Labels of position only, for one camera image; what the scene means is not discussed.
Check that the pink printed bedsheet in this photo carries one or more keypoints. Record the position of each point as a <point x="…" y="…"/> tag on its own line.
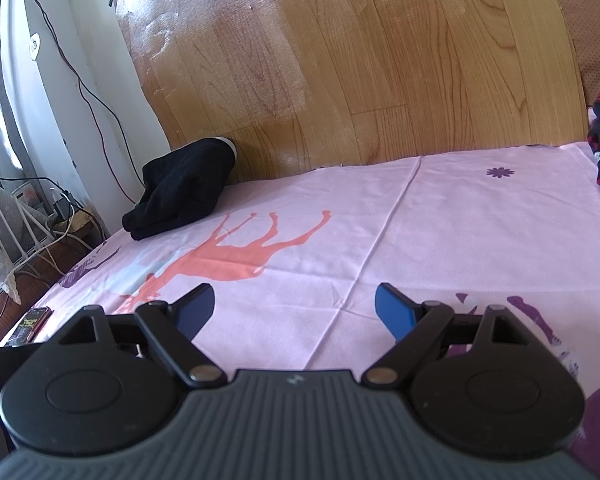
<point x="430" y="235"/>

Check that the grey curtain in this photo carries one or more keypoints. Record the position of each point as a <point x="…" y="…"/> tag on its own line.
<point x="0" y="60"/>

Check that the green and navy knit sweater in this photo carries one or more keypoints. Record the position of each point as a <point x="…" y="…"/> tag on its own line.
<point x="180" y="185"/>

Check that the small dark phone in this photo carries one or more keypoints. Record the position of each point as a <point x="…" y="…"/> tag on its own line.
<point x="30" y="324"/>

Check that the white wall socket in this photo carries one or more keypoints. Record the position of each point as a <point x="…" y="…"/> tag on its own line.
<point x="33" y="46"/>

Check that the power strip with plugs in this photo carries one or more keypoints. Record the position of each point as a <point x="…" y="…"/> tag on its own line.
<point x="65" y="207"/>

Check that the wooden headboard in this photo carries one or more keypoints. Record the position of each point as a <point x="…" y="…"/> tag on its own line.
<point x="380" y="60"/>

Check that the brown dotted cushion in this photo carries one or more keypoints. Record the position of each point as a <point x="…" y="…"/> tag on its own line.
<point x="587" y="30"/>

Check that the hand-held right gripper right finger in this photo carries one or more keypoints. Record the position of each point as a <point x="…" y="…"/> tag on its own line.
<point x="392" y="310"/>

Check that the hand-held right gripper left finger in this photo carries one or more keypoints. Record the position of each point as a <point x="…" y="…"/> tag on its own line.
<point x="197" y="310"/>

